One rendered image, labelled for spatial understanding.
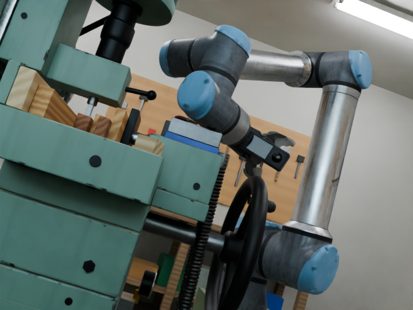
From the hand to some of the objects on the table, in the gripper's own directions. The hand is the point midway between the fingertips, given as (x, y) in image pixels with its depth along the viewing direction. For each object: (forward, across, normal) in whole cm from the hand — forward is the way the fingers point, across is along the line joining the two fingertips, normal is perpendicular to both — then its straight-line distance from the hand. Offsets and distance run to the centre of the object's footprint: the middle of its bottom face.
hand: (280, 168), depth 113 cm
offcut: (-49, +16, +15) cm, 53 cm away
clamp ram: (-41, +18, +4) cm, 45 cm away
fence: (-52, +23, -6) cm, 58 cm away
